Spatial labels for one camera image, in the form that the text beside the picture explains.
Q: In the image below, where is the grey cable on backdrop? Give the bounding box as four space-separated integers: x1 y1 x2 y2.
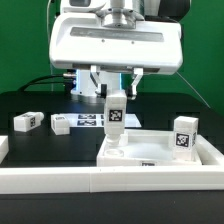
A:
46 0 56 92

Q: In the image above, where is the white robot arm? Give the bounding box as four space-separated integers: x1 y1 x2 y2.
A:
49 0 191 98

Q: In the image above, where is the white U-shaped fence wall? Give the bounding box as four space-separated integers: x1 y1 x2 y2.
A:
0 137 224 194

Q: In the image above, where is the black cable on table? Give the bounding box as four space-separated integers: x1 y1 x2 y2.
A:
17 74 74 92

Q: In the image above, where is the white sheet with fiducial markers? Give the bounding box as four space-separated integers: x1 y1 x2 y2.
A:
63 113 141 128

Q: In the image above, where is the white square tabletop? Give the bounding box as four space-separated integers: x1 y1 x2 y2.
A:
96 129 202 167

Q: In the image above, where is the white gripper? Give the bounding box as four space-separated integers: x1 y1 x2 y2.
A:
49 13 183 100

